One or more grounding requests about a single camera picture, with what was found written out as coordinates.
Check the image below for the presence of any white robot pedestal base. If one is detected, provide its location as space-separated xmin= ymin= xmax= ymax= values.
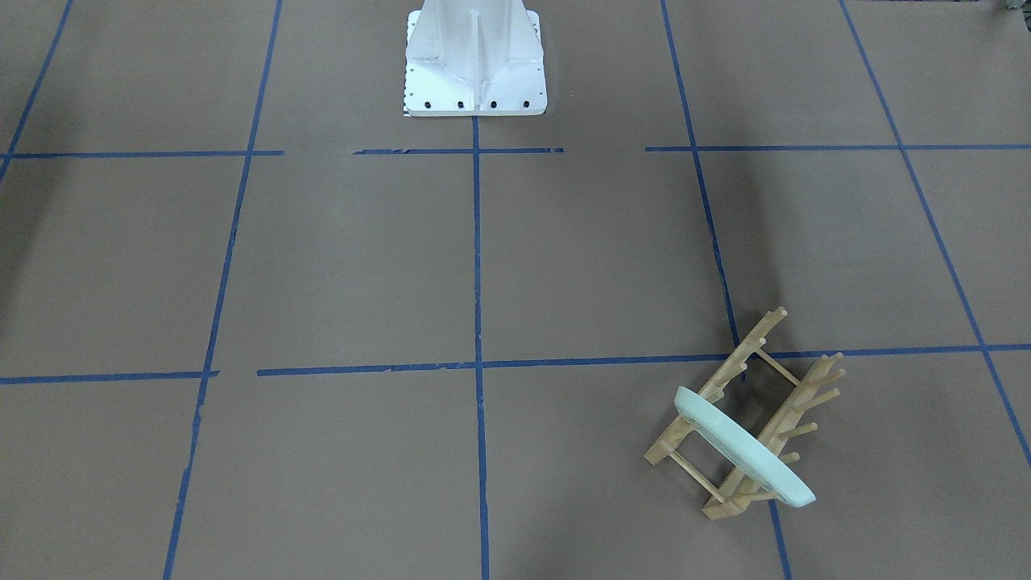
xmin=403 ymin=1 xmax=548 ymax=117

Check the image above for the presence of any light green plate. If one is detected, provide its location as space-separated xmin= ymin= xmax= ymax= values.
xmin=674 ymin=386 xmax=814 ymax=508

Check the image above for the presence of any wooden dish rack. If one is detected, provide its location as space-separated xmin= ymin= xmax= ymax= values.
xmin=644 ymin=307 xmax=846 ymax=520

